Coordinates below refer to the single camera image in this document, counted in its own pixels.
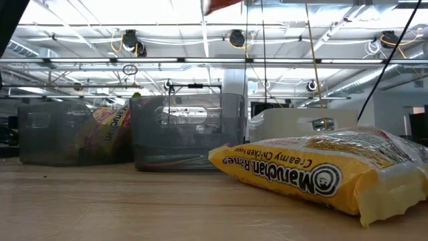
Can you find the yellow red blue snack bag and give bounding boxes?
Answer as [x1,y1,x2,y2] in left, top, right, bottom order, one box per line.
[83,102,133,160]

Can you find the yellow ramen packet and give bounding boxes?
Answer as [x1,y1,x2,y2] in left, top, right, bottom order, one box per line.
[207,126,428,229]

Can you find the grey translucent bin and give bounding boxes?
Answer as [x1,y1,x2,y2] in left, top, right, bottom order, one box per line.
[129,92,247,173]
[17,100,135,167]

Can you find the black metal stand bar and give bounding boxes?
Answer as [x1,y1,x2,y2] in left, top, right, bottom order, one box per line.
[167,82,223,98]

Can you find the black monitor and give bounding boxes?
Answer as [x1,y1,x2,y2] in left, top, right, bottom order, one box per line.
[407,104,428,147]

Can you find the yellow cable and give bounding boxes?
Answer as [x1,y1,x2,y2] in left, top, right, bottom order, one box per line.
[303,0,326,109]

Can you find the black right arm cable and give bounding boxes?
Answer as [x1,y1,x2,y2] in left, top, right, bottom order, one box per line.
[356,0,423,123]

